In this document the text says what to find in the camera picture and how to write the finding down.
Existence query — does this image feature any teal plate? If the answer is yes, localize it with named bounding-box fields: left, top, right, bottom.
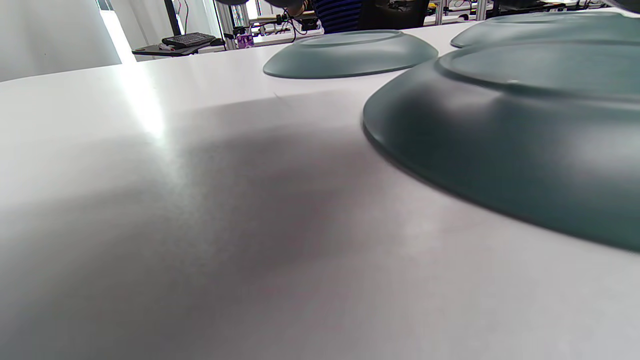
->
left=450, top=11, right=640, bottom=49
left=362, top=41, right=640, bottom=252
left=263, top=30, right=440, bottom=80

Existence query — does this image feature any black office chair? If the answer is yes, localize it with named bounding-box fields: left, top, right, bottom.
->
left=357, top=0, right=431, bottom=31

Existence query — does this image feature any black keyboard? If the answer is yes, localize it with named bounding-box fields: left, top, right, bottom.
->
left=161, top=32, right=217, bottom=48

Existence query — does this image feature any dark brown side desk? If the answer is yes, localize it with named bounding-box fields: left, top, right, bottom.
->
left=131, top=39, right=226, bottom=57

